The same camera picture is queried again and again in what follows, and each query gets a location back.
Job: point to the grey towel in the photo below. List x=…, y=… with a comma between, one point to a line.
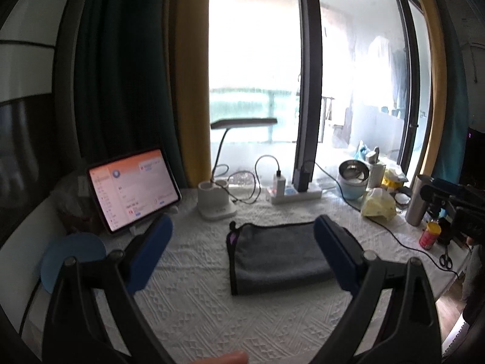
x=272, y=258

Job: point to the yellow tissue pack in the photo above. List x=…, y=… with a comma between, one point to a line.
x=379, y=206

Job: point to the white desk lamp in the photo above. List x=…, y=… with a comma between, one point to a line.
x=216, y=206

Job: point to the blue plastic bag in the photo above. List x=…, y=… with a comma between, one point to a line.
x=360, y=151

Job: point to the person's left hand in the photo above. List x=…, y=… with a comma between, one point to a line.
x=227, y=358

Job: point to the person's grey clothing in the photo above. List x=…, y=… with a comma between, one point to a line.
x=473, y=276

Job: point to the clear plastic bag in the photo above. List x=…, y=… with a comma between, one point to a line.
x=72, y=208

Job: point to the white textured tablecloth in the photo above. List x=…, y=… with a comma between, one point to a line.
x=204, y=311

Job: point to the dark green curtain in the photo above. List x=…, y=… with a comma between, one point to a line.
x=121, y=83

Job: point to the teal curtain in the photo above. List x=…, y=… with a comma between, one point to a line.
x=452, y=102

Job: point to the yellow curtain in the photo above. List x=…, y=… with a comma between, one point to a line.
x=435, y=64
x=191, y=83

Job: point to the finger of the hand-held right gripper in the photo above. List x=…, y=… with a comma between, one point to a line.
x=432, y=190

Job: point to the black power adapter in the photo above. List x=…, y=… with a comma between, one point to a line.
x=303, y=178

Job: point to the black scissors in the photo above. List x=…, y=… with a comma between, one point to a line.
x=446, y=261

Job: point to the yellow bag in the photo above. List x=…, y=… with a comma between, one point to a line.
x=392, y=182

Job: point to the white power strip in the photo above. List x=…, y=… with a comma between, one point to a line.
x=299, y=196

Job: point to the light blue steel pot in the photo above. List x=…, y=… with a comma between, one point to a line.
x=352, y=189

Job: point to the blue round pad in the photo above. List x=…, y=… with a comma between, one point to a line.
x=72, y=250

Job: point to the steel tumbler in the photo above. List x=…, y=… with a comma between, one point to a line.
x=415, y=208

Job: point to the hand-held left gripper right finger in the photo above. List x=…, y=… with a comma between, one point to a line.
x=335, y=252

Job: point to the red can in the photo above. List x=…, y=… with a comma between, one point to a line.
x=428, y=239

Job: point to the dark window frame post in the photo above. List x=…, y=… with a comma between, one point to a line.
x=307, y=83

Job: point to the white charger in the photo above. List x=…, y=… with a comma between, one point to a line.
x=279, y=185

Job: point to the white bottle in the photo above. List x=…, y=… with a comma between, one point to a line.
x=377, y=176

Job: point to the tablet computer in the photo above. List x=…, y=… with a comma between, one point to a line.
x=129, y=189

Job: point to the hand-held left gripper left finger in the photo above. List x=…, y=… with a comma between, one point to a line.
x=149, y=252

